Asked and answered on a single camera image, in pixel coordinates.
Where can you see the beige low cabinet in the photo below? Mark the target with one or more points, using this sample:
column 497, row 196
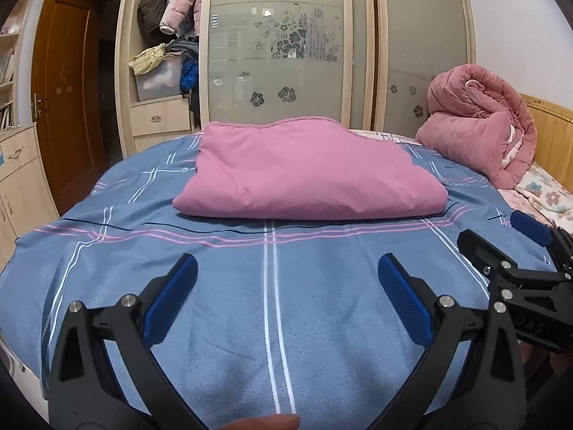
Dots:
column 20, row 179

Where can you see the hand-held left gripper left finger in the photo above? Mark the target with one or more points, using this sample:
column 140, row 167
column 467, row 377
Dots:
column 172, row 300

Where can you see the grey crumpled clothing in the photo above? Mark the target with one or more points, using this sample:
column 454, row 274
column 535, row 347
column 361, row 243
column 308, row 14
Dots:
column 183, row 47

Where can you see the pink floral bed sheet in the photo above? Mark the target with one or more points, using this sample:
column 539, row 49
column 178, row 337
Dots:
column 546, row 192

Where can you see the pink rolled quilt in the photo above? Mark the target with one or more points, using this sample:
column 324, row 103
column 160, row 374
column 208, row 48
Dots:
column 474, row 121

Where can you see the blue striped bed blanket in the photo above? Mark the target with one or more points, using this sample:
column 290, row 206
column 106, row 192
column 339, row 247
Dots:
column 224, row 277

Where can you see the frosted floral glass wardrobe door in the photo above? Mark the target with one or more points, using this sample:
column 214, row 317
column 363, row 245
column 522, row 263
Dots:
column 277, row 76

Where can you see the beige crumpled cloth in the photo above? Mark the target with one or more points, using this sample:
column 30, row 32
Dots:
column 147, row 60

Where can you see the wooden headboard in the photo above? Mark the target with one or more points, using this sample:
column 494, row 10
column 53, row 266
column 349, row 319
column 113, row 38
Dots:
column 553, row 130

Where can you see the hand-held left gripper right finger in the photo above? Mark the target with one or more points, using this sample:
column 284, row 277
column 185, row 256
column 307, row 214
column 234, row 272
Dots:
column 403, row 295

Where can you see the clear plastic storage box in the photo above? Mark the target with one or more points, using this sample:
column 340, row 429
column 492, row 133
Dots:
column 159, row 81

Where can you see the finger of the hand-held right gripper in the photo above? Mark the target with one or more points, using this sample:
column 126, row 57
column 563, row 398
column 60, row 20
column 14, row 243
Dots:
column 481, row 246
column 530, row 226

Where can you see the beige wardrobe drawer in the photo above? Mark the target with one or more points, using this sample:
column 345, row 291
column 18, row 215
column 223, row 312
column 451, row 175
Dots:
column 159, row 116

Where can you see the pink and white hooded jacket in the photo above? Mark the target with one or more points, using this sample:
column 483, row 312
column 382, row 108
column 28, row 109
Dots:
column 304, row 170

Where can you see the person's left hand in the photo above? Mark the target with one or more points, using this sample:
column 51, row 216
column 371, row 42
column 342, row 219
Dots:
column 264, row 423

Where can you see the beige bookshelf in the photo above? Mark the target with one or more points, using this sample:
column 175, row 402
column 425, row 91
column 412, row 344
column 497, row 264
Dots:
column 9, row 67

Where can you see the beige wardrobe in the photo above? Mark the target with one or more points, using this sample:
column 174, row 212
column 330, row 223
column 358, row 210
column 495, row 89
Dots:
column 125, row 31

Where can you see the pink puffer hanging jacket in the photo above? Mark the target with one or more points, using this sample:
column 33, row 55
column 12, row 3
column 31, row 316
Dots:
column 183, row 4

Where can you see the brown wooden door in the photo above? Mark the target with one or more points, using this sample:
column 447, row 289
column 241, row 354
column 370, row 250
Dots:
column 67, row 98

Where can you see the dark brown hanging jacket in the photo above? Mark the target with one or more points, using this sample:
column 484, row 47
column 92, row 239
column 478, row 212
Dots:
column 152, row 4

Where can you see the blue puffer clothing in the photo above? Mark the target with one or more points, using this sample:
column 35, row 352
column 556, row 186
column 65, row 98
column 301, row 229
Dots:
column 189, row 76

